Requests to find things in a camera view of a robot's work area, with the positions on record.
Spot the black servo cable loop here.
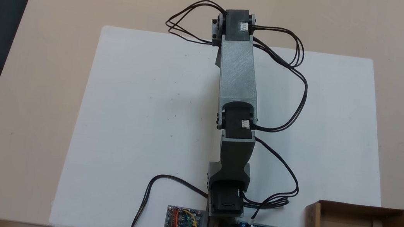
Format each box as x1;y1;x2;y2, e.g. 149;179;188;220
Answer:
237;24;316;137
163;0;228;47

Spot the black power cable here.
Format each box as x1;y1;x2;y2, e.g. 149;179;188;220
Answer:
128;171;211;227

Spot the circuit board with coloured wires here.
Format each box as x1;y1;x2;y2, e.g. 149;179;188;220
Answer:
164;205;206;227

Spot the white paper sheet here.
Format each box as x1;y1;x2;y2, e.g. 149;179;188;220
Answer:
48;20;400;227

